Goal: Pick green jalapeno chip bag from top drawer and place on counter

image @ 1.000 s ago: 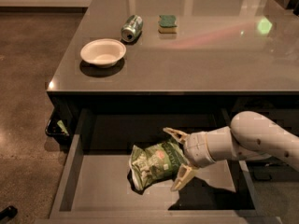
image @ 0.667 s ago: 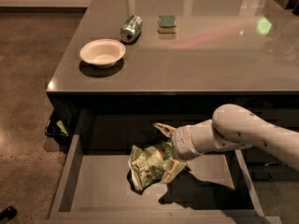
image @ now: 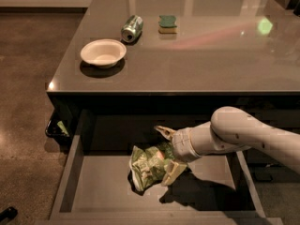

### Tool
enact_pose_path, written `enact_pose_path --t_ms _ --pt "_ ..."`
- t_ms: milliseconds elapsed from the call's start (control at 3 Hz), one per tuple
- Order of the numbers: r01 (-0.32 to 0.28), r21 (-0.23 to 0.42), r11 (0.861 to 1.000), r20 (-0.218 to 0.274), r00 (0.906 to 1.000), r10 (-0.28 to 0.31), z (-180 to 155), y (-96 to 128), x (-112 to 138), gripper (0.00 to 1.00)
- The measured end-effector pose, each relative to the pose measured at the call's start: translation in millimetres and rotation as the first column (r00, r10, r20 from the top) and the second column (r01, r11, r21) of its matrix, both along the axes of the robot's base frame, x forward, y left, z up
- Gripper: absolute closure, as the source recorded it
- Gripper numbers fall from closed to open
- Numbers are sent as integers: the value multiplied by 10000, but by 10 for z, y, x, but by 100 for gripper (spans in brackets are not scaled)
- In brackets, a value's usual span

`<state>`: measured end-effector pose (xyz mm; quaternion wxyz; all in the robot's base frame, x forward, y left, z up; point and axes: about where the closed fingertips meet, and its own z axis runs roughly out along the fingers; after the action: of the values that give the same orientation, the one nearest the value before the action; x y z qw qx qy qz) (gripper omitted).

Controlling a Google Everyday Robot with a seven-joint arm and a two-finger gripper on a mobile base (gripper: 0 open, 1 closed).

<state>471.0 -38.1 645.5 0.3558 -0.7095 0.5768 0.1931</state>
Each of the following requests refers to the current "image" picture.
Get white paper bowl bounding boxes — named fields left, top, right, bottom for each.
left=80, top=39, right=127, bottom=68

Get dark counter cabinet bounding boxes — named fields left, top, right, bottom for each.
left=46, top=0, right=300, bottom=183

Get green jalapeno chip bag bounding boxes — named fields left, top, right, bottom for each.
left=129, top=142, right=174, bottom=192

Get open grey top drawer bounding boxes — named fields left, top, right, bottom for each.
left=37, top=111, right=283, bottom=225

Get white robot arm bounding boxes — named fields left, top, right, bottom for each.
left=155, top=106, right=300, bottom=173

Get black object on floor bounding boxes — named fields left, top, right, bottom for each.
left=0, top=206, right=18, bottom=221

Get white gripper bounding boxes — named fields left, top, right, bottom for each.
left=154, top=126, right=201, bottom=187

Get black bin beside counter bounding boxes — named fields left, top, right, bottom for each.
left=45, top=112, right=69, bottom=142

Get green and yellow sponge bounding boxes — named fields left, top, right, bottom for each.
left=158, top=15, right=177, bottom=34

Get green soda can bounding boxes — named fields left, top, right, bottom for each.
left=121, top=15, right=143, bottom=43

